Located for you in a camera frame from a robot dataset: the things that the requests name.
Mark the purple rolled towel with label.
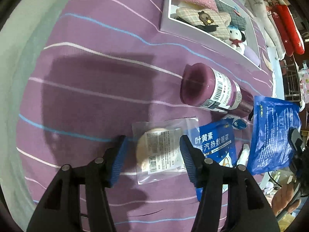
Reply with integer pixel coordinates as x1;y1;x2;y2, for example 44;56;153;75
180;63;254;119

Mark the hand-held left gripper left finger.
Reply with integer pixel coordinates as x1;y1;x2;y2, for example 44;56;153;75
26;135;129;232

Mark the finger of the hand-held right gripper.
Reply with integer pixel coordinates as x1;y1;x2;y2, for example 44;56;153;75
289;128;306;153

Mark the plaid pillow with bear patch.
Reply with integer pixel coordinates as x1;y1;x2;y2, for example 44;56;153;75
172;6;231;40

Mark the large blue bag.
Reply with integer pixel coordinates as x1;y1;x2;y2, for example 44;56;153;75
247;95;302;176

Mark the grey plaid pouch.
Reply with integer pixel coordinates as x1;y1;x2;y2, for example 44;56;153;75
214;0;247;32

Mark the blue printed packet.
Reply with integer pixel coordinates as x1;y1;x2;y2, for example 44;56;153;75
194;118;238;202

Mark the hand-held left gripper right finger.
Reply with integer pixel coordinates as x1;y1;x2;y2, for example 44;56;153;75
180;135;280;232

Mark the red blanket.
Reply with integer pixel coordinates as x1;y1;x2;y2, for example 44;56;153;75
263;0;305;56

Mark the clear packet with round puff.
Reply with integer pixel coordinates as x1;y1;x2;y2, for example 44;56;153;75
132;117;199;185

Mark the person's right hand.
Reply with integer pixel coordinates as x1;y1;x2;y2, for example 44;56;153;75
272;182;303;217

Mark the lavender soft pouch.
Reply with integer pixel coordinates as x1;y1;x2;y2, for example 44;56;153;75
243;46;260;66

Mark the small white packet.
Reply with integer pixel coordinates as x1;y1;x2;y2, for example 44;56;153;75
237;144;250;167

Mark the white shallow box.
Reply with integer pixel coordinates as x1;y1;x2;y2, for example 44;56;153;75
160;0;263;72

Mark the white plush dog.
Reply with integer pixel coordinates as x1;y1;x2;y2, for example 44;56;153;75
226;25;247;54

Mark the small blue white object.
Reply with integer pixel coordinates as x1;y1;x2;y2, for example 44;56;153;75
232;117;248;130

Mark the white quilt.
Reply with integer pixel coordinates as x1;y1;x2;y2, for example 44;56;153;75
245;0;286;60

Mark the metal rack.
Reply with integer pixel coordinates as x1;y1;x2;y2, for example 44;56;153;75
281;58;305;102

